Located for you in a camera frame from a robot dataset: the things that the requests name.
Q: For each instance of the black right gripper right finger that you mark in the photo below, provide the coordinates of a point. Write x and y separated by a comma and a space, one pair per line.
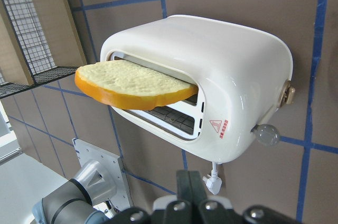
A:
198, 193

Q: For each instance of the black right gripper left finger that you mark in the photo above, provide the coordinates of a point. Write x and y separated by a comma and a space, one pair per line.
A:
184, 191

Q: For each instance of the white two-slot toaster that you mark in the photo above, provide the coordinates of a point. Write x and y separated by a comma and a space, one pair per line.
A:
243, 76

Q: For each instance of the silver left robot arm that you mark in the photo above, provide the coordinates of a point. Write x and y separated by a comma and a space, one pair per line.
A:
74, 201

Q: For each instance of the toast slice in toaster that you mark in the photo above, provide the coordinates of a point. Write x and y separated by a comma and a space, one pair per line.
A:
126, 85

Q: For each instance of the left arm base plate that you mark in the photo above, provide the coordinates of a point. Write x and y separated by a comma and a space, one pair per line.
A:
101, 176

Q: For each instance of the wire basket with wooden box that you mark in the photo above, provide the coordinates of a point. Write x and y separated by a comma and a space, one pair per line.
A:
39, 44

